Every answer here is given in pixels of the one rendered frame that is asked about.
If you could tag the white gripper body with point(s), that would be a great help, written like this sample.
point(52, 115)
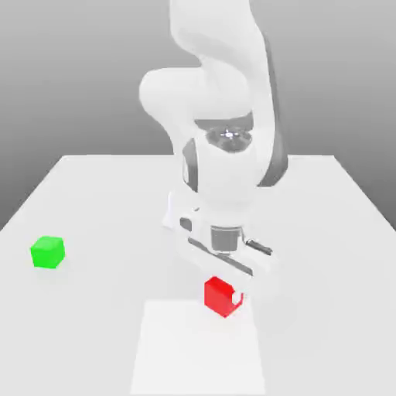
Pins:
point(235, 272)

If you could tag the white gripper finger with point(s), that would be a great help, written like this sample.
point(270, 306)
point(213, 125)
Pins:
point(237, 297)

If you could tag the small red cube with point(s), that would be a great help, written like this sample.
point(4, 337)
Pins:
point(216, 297)

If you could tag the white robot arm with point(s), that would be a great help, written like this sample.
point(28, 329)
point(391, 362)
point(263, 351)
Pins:
point(216, 92)

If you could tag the small green cube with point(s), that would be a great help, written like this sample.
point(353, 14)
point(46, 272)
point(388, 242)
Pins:
point(48, 252)

